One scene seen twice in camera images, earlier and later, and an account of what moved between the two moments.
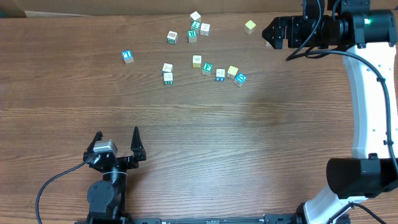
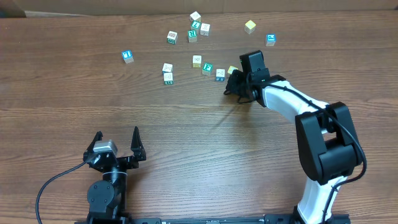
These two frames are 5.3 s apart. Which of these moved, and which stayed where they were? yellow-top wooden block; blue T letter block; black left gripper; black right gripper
Moved: black right gripper
Stayed: blue T letter block; black left gripper; yellow-top wooden block
